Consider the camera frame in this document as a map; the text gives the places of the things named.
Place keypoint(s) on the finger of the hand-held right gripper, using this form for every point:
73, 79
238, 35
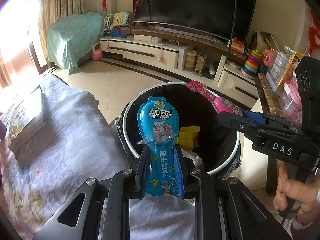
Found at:
255, 116
240, 123

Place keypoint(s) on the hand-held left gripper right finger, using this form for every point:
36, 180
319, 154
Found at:
178, 165

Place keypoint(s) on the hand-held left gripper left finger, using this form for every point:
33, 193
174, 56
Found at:
141, 172

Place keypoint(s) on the white plastic bag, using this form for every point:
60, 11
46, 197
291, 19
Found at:
193, 158

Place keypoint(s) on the pink cheese stick packet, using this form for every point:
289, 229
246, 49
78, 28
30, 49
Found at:
222, 103

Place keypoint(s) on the yellow snack wrapper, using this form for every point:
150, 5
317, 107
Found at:
188, 137

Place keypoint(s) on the white rimmed trash bin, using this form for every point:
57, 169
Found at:
200, 105

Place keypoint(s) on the blue cheese stick packet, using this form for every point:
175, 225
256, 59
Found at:
157, 122

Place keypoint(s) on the person's right hand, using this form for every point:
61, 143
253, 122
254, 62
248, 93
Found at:
287, 190

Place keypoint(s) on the pink storage box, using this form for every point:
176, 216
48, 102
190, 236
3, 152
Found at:
291, 100

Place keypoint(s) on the clear plastic storage box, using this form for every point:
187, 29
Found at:
282, 67

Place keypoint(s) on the pink plastic toy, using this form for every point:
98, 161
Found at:
268, 58

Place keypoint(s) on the wooden abacus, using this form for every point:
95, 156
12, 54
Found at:
200, 65

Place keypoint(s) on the red and yellow toy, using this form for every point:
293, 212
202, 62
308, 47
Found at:
237, 46

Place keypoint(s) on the beige bag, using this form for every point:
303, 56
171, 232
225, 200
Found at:
261, 40

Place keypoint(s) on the yellow stacked jars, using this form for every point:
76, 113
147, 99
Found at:
190, 60

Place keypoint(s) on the white TV cabinet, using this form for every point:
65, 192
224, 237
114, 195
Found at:
140, 48

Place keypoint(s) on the stack of picture books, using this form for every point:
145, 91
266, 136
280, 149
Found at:
27, 122

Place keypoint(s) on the pink toy kettlebell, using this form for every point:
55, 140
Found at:
97, 53

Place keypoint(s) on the black television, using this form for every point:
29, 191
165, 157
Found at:
190, 5

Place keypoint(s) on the blue toy base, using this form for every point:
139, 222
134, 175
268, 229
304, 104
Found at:
116, 32

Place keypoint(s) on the teal covered furniture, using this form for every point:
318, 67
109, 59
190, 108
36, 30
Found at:
72, 37

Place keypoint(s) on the white wheel toy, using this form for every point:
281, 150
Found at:
108, 22

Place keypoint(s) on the pink rod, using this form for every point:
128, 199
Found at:
137, 5

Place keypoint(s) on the beige curtain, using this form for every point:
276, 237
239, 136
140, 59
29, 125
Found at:
60, 5

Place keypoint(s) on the red wall knot decoration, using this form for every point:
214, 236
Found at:
314, 32

